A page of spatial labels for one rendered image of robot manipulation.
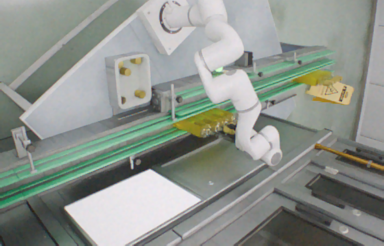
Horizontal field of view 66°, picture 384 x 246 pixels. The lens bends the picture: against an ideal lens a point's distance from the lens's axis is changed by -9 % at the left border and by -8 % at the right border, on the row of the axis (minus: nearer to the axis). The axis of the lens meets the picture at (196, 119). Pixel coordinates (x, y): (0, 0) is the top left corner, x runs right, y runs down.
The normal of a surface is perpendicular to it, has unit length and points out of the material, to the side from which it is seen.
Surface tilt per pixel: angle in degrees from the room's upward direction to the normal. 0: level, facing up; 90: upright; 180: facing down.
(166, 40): 5
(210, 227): 90
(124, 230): 90
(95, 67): 0
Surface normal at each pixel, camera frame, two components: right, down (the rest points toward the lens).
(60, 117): 0.70, 0.26
